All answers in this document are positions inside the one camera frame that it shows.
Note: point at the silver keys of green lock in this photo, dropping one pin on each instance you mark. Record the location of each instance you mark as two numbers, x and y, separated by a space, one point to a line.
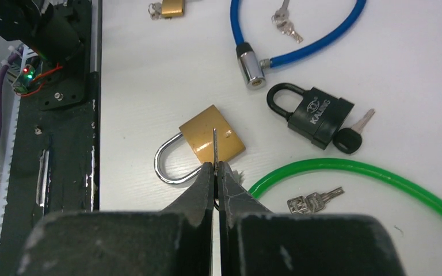
314 202

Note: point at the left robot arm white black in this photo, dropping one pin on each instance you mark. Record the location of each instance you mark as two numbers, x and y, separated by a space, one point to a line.
39 26

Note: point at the green cable lock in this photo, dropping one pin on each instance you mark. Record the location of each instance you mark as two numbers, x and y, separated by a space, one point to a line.
318 164

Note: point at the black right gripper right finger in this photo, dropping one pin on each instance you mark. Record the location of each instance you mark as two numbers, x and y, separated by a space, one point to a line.
256 241

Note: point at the silver keys of blue lock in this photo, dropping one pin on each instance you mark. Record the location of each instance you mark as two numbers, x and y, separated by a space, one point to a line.
282 22

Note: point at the small brass padlock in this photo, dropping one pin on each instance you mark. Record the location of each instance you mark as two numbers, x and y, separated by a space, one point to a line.
166 9

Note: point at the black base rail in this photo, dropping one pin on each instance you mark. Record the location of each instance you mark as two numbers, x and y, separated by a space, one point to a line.
52 153

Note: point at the black padlock key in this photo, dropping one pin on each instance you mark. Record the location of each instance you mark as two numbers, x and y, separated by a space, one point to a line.
349 140

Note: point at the black padlock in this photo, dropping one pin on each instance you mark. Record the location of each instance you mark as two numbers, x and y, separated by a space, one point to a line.
318 117

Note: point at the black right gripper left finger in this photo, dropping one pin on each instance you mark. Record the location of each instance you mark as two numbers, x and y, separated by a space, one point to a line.
176 240

